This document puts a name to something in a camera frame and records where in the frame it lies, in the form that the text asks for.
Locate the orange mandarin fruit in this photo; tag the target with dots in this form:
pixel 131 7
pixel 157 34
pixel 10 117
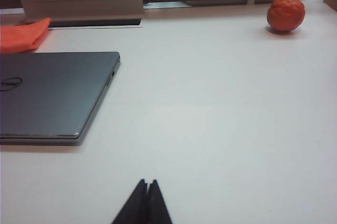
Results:
pixel 286 13

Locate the white divider bracket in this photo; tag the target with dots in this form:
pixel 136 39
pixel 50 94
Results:
pixel 251 1

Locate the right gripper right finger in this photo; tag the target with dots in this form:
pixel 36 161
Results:
pixel 158 205

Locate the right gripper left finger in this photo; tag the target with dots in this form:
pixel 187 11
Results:
pixel 133 205

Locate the orange microfibre rag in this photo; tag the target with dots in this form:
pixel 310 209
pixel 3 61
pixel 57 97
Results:
pixel 21 36

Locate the grey Dell laptop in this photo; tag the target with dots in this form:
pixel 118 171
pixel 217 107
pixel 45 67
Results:
pixel 58 92

